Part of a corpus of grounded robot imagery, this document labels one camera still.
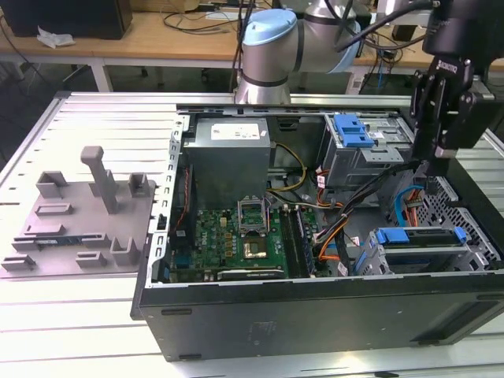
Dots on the hard disk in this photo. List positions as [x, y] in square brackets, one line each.
[393, 236]

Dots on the grey power supply unit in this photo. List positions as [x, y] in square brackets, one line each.
[228, 169]

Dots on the green motherboard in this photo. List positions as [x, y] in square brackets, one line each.
[212, 236]

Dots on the black open PC case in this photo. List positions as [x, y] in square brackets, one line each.
[315, 315]

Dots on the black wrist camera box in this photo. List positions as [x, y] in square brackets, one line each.
[468, 122]

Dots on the grey metal drive cage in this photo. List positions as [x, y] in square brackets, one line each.
[354, 169]

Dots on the white crumpled paper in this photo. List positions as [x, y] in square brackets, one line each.
[55, 38]

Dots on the green RAM stick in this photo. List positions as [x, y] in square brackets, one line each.
[59, 239]

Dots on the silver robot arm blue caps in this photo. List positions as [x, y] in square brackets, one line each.
[271, 59]

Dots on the blue plastic latch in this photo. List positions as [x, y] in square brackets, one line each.
[350, 130]

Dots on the black RAM slot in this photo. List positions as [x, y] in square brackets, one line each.
[286, 240]
[305, 244]

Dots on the grey parts rack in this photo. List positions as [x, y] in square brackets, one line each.
[78, 224]

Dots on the wooden desk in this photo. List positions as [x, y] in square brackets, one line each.
[157, 39]

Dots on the metal disk bay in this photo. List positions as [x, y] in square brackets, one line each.
[478, 258]

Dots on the black graphics card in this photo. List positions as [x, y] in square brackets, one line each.
[252, 273]

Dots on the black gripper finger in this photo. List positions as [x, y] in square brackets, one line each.
[443, 118]
[419, 110]

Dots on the black computer tower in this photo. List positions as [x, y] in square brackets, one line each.
[78, 19]

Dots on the black case fan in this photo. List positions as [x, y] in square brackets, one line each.
[193, 197]

